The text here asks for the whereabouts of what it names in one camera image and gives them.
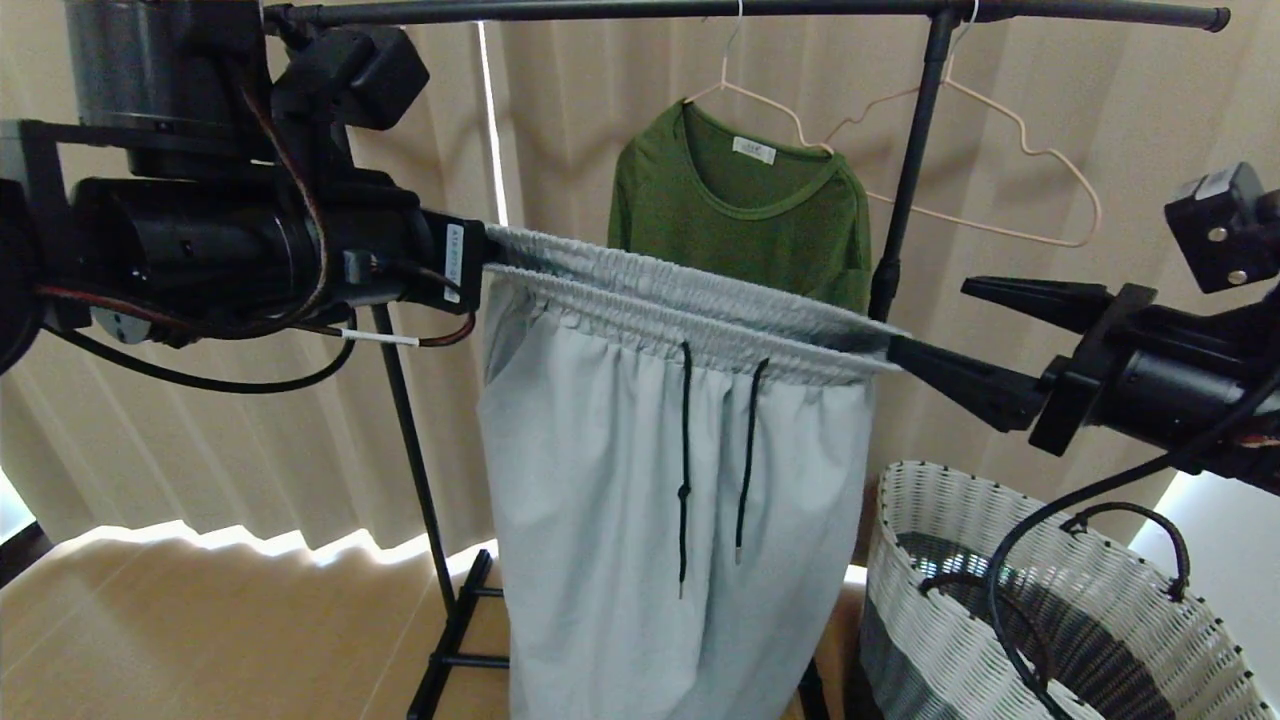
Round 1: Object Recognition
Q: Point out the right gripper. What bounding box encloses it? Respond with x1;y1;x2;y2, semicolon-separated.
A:
885;277;1280;471

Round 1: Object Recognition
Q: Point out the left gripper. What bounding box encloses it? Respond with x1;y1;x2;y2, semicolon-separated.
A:
72;172;491;319

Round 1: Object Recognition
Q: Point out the green long-sleeved shirt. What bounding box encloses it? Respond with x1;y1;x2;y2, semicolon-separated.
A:
608;100;873;314

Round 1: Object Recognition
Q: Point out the pink clothes hanger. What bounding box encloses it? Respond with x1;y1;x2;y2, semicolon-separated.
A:
685;0;837;158
822;0;1103;249

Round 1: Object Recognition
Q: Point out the pale grey garment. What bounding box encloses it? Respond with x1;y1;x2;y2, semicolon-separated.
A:
478;225;909;720

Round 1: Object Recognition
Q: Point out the white laundry basket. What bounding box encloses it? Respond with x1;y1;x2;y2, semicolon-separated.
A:
860;460;1276;720

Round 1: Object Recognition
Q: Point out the black clothes rack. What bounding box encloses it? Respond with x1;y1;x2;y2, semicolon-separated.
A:
265;0;1233;720

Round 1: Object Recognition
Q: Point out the beige curtain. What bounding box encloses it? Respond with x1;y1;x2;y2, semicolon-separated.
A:
0;0;1280;561

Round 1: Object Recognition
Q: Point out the black cable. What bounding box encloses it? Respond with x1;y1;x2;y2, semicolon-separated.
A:
988;370;1280;720
45;325;359;395

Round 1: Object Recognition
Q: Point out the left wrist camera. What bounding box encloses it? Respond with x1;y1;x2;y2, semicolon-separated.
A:
270;25;431;181

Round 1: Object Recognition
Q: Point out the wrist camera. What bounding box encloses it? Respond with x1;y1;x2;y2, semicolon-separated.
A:
1165;163;1280;295
270;25;431;181

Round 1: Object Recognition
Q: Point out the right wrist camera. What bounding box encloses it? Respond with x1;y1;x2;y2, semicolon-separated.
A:
1165;163;1280;295

